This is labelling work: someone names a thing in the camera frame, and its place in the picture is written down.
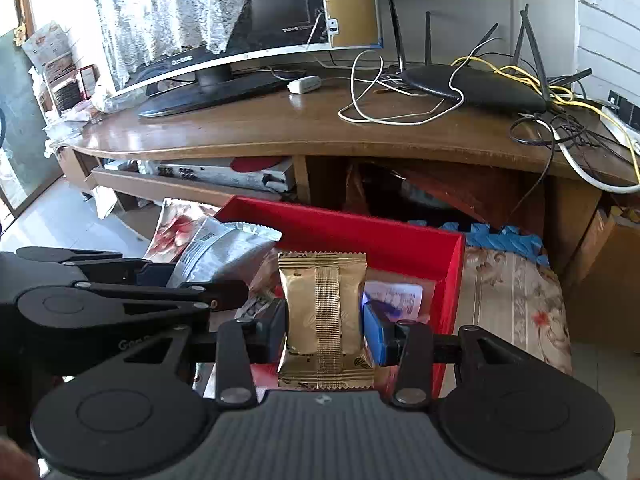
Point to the brown board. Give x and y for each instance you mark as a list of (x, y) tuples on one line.
[(352, 0)]

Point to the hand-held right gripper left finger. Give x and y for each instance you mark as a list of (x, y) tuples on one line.
[(276, 332)]

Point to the red cardboard box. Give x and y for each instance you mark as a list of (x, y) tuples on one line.
[(350, 230)]

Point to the person's left hand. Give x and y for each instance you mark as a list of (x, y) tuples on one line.
[(15, 462)]

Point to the white power strip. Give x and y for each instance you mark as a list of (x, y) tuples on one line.
[(622, 120)]

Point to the brown cardboard box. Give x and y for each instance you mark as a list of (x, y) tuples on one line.
[(610, 280)]

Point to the printed cardboard carton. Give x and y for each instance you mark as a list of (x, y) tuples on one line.
[(47, 47)]

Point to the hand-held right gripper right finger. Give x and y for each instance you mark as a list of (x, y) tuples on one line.
[(376, 335)]

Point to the blue purple snack packet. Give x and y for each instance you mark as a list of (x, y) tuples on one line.
[(395, 301)]

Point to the red flat object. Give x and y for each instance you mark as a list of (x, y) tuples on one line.
[(255, 164)]

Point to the wooden TV stand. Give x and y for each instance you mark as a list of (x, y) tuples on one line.
[(300, 130)]

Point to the white lace cloth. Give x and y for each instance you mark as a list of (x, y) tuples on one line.
[(165, 5)]

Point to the gold snack packet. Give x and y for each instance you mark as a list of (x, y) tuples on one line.
[(325, 320)]

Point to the brown bag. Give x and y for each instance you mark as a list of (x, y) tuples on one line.
[(440, 190)]

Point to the blue foam mat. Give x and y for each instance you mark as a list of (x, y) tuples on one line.
[(520, 246)]

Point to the silver grey snack packet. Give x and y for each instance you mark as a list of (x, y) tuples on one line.
[(225, 250)]

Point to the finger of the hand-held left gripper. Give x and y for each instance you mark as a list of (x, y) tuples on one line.
[(155, 274), (227, 294)]

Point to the clear plastic bag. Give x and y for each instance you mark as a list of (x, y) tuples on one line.
[(117, 100)]

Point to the black computer monitor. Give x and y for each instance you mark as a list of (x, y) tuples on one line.
[(280, 5)]

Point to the black wifi router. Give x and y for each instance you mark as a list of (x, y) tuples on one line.
[(475, 87)]

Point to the silver AV device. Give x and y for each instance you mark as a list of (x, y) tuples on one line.
[(210, 172)]

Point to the white adapter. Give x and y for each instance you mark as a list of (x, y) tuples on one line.
[(304, 85)]

